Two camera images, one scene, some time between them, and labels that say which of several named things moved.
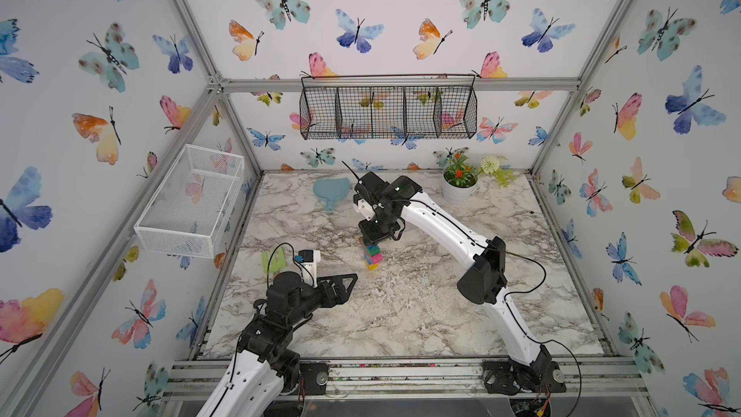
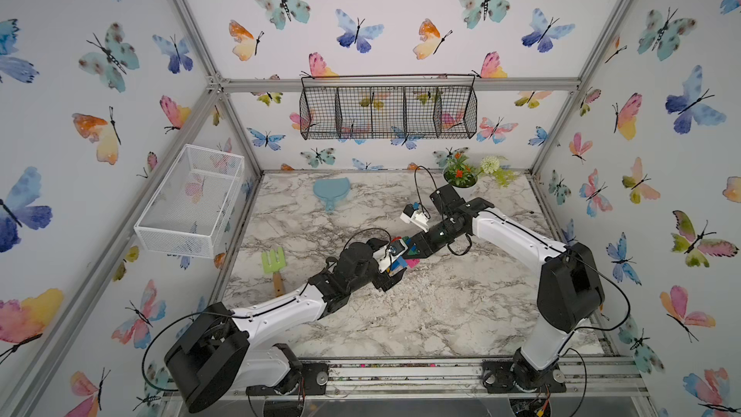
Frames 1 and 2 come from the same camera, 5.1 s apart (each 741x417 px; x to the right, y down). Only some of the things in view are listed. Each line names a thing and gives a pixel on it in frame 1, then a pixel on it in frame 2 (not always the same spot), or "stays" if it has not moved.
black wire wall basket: x=388 y=106 stays
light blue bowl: x=332 y=189 stays
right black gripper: x=370 y=237 to x=421 y=242
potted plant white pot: x=460 y=178 stays
